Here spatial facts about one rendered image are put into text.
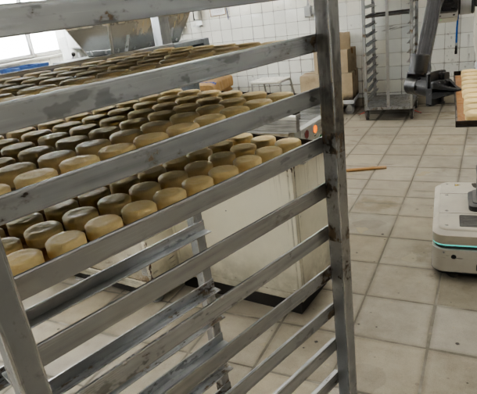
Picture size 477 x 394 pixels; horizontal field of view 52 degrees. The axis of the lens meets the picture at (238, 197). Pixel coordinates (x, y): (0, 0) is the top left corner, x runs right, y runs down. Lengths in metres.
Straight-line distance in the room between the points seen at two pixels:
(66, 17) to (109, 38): 1.63
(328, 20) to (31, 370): 0.66
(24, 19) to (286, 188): 1.51
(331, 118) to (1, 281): 0.59
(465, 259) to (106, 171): 2.03
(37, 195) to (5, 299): 0.11
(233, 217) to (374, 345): 0.78
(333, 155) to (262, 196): 1.13
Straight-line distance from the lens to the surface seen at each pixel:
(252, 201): 2.06
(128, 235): 0.64
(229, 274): 2.32
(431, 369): 2.01
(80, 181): 0.59
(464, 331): 2.21
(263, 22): 6.46
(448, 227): 2.41
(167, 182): 0.80
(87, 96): 0.59
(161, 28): 1.18
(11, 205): 0.56
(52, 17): 0.57
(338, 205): 0.94
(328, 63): 0.87
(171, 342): 0.74
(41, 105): 0.56
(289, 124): 1.87
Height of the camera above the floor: 1.31
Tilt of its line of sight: 21 degrees down
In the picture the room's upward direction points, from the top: 8 degrees counter-clockwise
